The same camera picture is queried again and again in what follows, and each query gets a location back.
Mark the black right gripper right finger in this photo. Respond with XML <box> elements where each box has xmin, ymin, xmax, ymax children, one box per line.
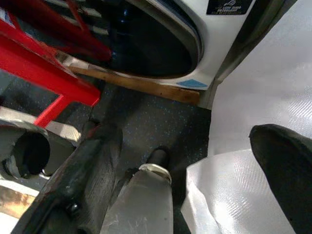
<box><xmin>248</xmin><ymin>123</ymin><xmax>312</xmax><ymax>234</ymax></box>

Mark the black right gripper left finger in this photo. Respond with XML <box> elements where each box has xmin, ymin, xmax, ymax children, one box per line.
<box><xmin>14</xmin><ymin>124</ymin><xmax>123</xmax><ymax>234</ymax></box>

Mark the white washing machine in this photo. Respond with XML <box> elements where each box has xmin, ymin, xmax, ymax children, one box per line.
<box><xmin>70</xmin><ymin>0</ymin><xmax>247</xmax><ymax>91</ymax></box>

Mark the grey round tube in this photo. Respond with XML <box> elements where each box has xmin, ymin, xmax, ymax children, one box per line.
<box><xmin>0</xmin><ymin>121</ymin><xmax>51</xmax><ymax>180</ymax></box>

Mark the black robot foot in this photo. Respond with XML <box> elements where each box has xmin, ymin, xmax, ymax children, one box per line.
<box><xmin>145</xmin><ymin>145</ymin><xmax>172</xmax><ymax>175</ymax></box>

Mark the white plastic sheet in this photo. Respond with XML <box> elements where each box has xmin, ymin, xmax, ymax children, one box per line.
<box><xmin>179</xmin><ymin>0</ymin><xmax>312</xmax><ymax>234</ymax></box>

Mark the wooden plank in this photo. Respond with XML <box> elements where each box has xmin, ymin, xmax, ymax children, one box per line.
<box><xmin>67</xmin><ymin>66</ymin><xmax>201</xmax><ymax>106</ymax></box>

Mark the blue sticker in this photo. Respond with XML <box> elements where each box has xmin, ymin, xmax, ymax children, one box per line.
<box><xmin>176</xmin><ymin>78</ymin><xmax>208</xmax><ymax>88</ymax></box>

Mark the dark round washer door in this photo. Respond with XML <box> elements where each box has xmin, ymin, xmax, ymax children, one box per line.
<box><xmin>80</xmin><ymin>0</ymin><xmax>204</xmax><ymax>79</ymax></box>

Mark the black label with white print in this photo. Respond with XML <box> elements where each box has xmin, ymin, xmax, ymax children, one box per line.
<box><xmin>206</xmin><ymin>0</ymin><xmax>250</xmax><ymax>16</ymax></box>

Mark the red metal frame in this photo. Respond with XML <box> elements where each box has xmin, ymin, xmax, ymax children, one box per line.
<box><xmin>0</xmin><ymin>0</ymin><xmax>113</xmax><ymax>129</ymax></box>

